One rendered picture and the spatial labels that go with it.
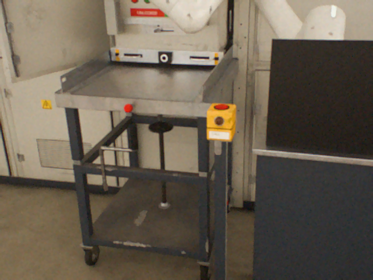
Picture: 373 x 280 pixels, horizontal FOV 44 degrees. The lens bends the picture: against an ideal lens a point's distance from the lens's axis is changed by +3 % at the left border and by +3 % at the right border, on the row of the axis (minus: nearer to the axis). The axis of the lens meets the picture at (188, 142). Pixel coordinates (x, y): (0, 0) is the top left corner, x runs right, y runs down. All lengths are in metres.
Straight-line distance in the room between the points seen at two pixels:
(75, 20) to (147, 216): 0.98
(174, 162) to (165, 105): 0.91
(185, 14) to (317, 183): 0.69
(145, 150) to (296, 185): 1.22
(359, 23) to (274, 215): 1.00
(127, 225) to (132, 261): 0.18
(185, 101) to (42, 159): 1.41
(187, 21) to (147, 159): 1.23
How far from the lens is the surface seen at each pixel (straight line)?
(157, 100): 1.69
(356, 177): 1.54
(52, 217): 2.67
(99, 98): 1.78
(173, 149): 2.52
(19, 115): 2.83
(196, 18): 1.53
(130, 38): 2.19
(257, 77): 2.27
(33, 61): 2.15
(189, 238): 2.06
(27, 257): 2.41
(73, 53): 2.29
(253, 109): 2.32
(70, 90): 1.87
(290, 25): 1.81
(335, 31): 1.62
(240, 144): 2.43
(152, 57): 2.16
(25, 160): 2.95
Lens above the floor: 1.37
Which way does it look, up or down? 24 degrees down
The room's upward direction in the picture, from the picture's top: 1 degrees counter-clockwise
